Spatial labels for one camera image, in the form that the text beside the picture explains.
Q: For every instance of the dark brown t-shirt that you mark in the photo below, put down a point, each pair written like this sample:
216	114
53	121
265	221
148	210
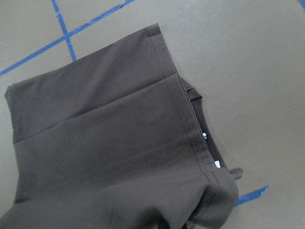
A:
116	140

